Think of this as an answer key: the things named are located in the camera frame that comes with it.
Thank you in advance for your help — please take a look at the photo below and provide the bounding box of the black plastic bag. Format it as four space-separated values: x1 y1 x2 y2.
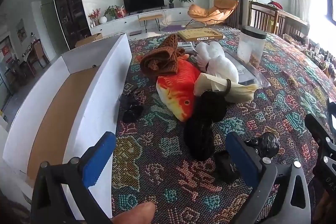
213 131 281 184

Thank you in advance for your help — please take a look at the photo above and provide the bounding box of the clear zip bag with document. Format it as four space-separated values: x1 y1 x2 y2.
224 48 270 89

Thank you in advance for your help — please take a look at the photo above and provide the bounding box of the cream cloth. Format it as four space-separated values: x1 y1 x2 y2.
194 73 258 103

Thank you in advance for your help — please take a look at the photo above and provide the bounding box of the black fuzzy cloth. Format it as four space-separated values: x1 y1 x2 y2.
183 91 227 161

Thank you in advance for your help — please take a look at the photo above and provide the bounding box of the black item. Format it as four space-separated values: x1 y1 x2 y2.
119 87 143 123

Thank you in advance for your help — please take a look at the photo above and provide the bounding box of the white towel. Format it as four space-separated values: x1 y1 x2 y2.
195 42 239 83

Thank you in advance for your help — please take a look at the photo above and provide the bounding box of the orange plush fish toy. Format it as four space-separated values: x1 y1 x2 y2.
151 54 201 122

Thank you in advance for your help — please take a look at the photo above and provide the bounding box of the white barcode mailer pouch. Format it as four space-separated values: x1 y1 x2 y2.
177 42 197 55

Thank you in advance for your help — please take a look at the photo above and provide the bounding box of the brown knitted scarf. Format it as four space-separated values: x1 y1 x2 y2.
137 34 185 77

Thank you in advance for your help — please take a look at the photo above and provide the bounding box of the operator thumb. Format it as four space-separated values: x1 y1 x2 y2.
111 202 156 224

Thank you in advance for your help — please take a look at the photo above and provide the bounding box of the white cardboard storage box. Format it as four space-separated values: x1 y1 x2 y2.
2 34 132 205

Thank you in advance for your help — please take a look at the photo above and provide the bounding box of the patterned woven tablecloth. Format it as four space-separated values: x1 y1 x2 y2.
112 34 335 223

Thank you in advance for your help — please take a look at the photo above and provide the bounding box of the clear jar with black lid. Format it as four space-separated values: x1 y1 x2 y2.
237 26 266 68

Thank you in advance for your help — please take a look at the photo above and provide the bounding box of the wooden railing bench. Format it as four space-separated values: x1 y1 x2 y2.
248 1 310 37

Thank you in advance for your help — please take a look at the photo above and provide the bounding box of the dining chair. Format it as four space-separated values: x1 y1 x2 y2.
26 39 50 73

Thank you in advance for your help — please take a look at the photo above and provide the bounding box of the flat yellow cardboard box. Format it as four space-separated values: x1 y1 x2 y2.
177 28 224 42

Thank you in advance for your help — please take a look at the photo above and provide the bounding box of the orange lounge chair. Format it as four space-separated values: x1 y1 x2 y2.
187 0 239 26

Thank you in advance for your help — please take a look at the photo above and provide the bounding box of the brown cardboard box on floor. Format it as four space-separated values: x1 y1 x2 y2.
75 33 103 48

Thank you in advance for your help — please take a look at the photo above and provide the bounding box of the red flower vase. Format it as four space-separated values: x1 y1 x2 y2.
88 8 108 25

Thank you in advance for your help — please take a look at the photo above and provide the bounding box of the black display cabinet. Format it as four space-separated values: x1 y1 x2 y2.
54 0 91 50

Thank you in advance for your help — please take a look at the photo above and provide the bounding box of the small wooden bench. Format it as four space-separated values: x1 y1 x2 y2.
138 14 163 33

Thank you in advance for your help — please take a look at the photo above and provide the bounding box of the white tv console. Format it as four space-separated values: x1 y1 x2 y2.
90 7 191 37

